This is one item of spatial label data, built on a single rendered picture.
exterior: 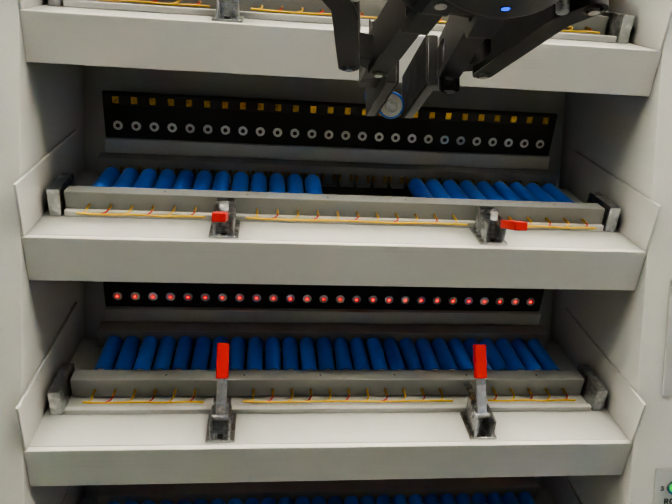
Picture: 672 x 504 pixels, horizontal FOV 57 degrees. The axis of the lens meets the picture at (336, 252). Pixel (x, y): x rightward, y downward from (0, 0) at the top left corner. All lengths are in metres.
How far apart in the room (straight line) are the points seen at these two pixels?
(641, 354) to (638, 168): 0.19
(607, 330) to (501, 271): 0.17
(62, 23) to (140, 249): 0.21
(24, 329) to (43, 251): 0.08
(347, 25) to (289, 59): 0.31
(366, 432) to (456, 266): 0.19
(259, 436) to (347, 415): 0.10
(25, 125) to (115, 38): 0.11
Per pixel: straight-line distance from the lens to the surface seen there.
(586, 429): 0.73
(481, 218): 0.64
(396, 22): 0.32
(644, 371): 0.72
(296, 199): 0.63
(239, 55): 0.61
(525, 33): 0.33
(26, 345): 0.65
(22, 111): 0.63
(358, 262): 0.60
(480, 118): 0.79
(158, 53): 0.62
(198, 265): 0.60
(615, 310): 0.75
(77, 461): 0.67
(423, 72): 0.38
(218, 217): 0.53
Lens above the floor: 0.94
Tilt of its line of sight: 5 degrees down
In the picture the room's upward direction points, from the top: 2 degrees clockwise
